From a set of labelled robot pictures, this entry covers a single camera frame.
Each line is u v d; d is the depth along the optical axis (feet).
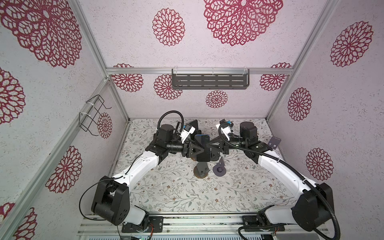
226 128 2.09
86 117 2.44
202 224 2.48
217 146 2.20
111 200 1.38
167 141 2.13
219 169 2.93
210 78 3.15
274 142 3.05
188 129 2.21
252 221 2.44
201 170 2.83
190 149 2.16
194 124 3.22
